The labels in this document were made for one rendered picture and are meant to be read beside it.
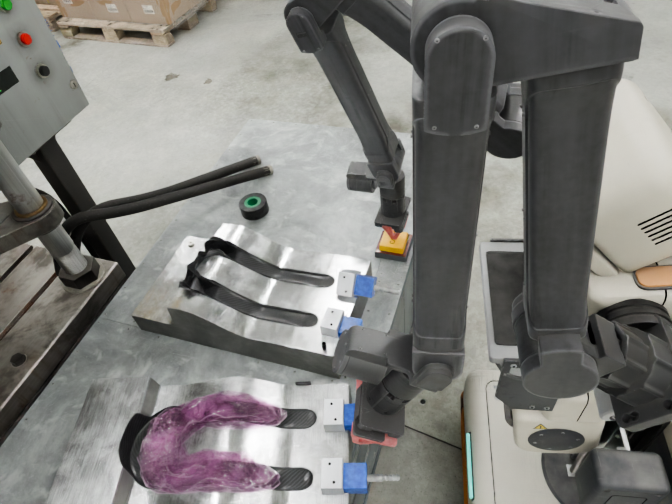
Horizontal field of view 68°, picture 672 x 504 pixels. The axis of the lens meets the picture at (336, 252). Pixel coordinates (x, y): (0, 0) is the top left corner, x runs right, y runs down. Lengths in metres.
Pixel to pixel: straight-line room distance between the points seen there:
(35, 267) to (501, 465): 1.41
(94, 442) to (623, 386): 0.84
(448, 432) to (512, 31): 1.67
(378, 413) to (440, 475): 1.13
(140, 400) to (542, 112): 0.87
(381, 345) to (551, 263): 0.24
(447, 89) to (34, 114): 1.27
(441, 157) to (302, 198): 1.09
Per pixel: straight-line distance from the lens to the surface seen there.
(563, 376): 0.59
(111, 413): 1.06
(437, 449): 1.87
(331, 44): 0.84
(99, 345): 1.31
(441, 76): 0.32
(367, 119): 0.95
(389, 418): 0.73
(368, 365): 0.63
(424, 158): 0.39
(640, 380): 0.65
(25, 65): 1.48
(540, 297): 0.52
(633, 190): 0.63
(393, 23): 0.80
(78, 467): 1.04
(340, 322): 1.02
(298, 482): 0.95
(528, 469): 1.58
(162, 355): 1.22
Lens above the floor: 1.74
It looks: 47 degrees down
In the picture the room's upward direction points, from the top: 9 degrees counter-clockwise
